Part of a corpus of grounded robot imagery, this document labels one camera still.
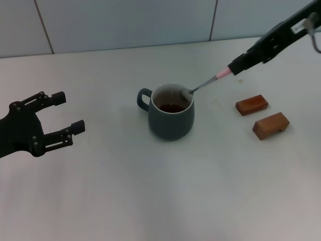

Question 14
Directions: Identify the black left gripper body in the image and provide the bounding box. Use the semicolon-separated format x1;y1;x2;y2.
0;99;45;159

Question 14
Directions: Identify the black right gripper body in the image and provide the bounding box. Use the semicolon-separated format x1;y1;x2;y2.
259;0;321;51

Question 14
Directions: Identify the pink handled metal spoon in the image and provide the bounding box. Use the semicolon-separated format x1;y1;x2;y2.
179;66;230;102

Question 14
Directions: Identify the grey ceramic cup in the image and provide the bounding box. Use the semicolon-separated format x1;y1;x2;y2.
136;83;195;142

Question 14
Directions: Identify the dark flat wooden block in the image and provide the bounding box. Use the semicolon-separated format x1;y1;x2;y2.
235;94;269;116

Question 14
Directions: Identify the light arched wooden block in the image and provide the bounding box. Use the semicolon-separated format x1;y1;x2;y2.
252;111;290;141

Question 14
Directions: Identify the dark brown coffee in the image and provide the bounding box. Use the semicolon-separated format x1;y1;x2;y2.
157;102;186;113

